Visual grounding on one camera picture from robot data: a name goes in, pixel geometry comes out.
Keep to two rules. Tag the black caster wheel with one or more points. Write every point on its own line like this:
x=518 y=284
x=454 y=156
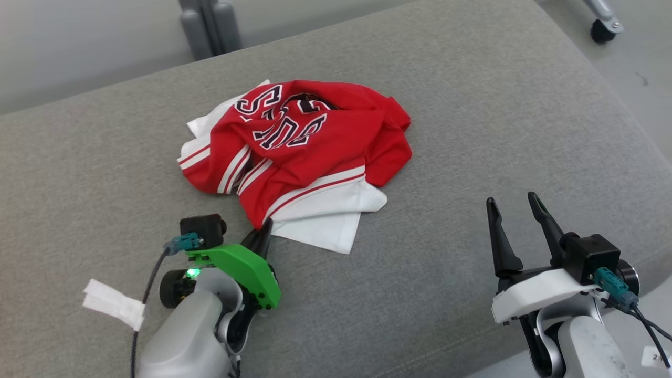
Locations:
x=602 y=31

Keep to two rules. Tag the grey partition post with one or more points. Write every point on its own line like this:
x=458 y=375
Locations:
x=226 y=26

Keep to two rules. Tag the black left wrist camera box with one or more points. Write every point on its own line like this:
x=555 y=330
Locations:
x=202 y=228

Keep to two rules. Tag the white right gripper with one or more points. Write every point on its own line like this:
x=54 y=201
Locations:
x=541 y=294

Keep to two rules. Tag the grey metal caster leg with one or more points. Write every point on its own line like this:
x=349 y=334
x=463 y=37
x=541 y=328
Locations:
x=604 y=10

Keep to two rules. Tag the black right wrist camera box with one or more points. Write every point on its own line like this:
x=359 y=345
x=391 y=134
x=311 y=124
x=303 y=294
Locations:
x=590 y=257

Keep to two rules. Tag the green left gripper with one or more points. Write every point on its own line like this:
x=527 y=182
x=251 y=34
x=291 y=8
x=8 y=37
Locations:
x=241 y=268

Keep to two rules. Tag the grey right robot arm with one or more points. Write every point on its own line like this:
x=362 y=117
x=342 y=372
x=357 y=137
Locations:
x=588 y=346

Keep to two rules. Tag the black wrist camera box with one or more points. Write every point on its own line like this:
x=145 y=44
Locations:
x=590 y=257
x=202 y=228

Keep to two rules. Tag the red white basketball jersey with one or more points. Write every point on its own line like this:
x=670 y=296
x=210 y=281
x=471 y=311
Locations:
x=315 y=152

